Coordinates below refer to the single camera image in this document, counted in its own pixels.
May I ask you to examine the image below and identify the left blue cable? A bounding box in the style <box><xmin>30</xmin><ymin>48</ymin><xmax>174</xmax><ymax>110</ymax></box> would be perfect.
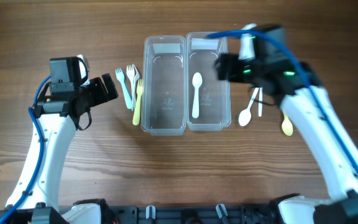
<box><xmin>0</xmin><ymin>74</ymin><xmax>52</xmax><ymax>224</ymax></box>

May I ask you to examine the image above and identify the white spoon diagonal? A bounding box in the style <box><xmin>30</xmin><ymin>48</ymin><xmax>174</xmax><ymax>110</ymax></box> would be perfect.
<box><xmin>192</xmin><ymin>72</ymin><xmax>203</xmax><ymax>118</ymax></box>

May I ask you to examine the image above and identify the yellow plastic spoon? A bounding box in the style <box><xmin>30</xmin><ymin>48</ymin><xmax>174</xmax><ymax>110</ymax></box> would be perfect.
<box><xmin>281</xmin><ymin>113</ymin><xmax>293</xmax><ymax>136</ymax></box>

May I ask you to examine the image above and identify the clear plastic container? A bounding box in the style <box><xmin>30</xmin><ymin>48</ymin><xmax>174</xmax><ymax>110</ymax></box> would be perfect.
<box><xmin>186</xmin><ymin>32</ymin><xmax>231</xmax><ymax>131</ymax></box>
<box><xmin>141</xmin><ymin>35</ymin><xmax>186</xmax><ymax>136</ymax></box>

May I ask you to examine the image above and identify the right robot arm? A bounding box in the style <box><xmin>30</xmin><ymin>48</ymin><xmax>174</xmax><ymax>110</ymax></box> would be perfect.
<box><xmin>211</xmin><ymin>24</ymin><xmax>358</xmax><ymax>223</ymax></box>

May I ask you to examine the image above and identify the right clear plastic container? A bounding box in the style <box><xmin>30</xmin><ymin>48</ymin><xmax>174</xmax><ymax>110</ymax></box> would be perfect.
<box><xmin>186</xmin><ymin>32</ymin><xmax>231</xmax><ymax>131</ymax></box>

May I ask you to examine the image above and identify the white spoon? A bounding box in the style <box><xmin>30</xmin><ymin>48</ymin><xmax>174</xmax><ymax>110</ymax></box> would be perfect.
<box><xmin>258</xmin><ymin>87</ymin><xmax>263</xmax><ymax>117</ymax></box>

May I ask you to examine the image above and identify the white plastic fork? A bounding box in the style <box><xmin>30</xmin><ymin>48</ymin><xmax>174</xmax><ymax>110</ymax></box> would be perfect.
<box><xmin>126</xmin><ymin>65</ymin><xmax>135</xmax><ymax>110</ymax></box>

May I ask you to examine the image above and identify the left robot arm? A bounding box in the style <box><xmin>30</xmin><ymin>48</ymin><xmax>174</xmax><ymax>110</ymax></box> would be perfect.
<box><xmin>0</xmin><ymin>55</ymin><xmax>119</xmax><ymax>223</ymax></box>

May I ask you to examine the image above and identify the yellow plastic fork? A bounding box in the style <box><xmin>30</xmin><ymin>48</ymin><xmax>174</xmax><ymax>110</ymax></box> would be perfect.
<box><xmin>132</xmin><ymin>79</ymin><xmax>143</xmax><ymax>126</ymax></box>

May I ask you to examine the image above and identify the white spoon bowl down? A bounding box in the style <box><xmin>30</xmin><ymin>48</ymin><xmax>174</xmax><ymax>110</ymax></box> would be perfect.
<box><xmin>238</xmin><ymin>88</ymin><xmax>259</xmax><ymax>127</ymax></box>

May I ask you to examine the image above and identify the light blue plastic fork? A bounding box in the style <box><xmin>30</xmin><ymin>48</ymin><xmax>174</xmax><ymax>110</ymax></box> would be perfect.
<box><xmin>115</xmin><ymin>68</ymin><xmax>132</xmax><ymax>110</ymax></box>

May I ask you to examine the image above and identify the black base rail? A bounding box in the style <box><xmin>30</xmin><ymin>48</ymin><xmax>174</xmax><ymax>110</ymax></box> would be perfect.
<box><xmin>110</xmin><ymin>204</ymin><xmax>281</xmax><ymax>224</ymax></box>

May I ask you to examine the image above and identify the blue cable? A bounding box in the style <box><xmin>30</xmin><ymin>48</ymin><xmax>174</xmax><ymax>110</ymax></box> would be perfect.
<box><xmin>206</xmin><ymin>29</ymin><xmax>358</xmax><ymax>206</ymax></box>
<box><xmin>0</xmin><ymin>74</ymin><xmax>52</xmax><ymax>224</ymax></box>

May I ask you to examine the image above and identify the right blue cable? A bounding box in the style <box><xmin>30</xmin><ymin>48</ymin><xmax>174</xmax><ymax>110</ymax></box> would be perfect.
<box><xmin>206</xmin><ymin>29</ymin><xmax>358</xmax><ymax>206</ymax></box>

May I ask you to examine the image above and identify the left clear plastic container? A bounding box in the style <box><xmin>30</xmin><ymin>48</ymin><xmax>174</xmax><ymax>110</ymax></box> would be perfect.
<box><xmin>141</xmin><ymin>35</ymin><xmax>186</xmax><ymax>136</ymax></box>

